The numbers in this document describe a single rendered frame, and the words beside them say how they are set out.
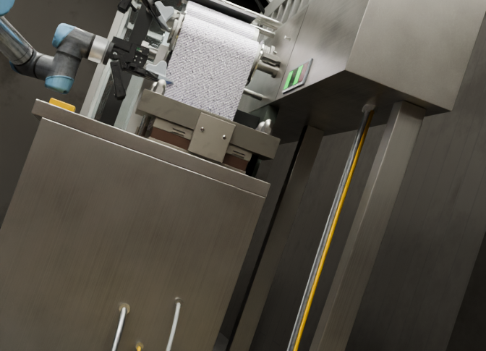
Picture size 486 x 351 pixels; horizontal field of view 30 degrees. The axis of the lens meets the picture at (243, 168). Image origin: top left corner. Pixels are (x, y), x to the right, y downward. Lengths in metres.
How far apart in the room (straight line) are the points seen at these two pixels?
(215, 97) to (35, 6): 4.09
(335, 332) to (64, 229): 0.81
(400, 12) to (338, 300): 0.63
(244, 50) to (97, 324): 0.92
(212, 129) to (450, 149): 2.20
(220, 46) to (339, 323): 1.05
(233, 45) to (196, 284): 0.74
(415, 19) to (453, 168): 2.48
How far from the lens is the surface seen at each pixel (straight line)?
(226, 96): 2.70
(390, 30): 1.95
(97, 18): 6.72
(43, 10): 6.69
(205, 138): 2.47
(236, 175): 2.44
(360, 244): 1.99
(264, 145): 2.51
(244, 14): 3.06
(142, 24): 3.05
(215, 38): 2.72
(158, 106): 2.48
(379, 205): 1.99
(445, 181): 4.43
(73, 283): 2.42
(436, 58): 1.98
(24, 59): 2.70
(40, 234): 2.42
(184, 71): 2.70
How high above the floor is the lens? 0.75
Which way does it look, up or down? 4 degrees up
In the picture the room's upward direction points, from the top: 19 degrees clockwise
